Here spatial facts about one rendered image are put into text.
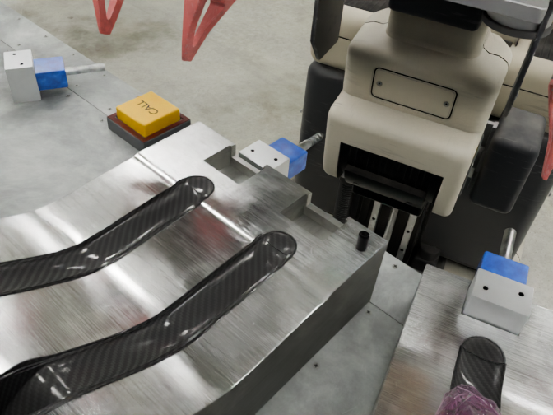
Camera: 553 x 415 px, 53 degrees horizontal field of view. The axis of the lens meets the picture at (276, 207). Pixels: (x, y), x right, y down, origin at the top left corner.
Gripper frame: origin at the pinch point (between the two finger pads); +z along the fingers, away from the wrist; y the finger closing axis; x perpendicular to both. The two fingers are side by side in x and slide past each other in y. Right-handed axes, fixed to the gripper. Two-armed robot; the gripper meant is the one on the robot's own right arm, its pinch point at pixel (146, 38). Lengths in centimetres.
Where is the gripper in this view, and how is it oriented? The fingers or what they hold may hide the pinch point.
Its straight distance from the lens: 58.4
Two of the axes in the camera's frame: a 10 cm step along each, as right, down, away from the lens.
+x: 3.7, -2.0, 9.1
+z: -2.6, 9.1, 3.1
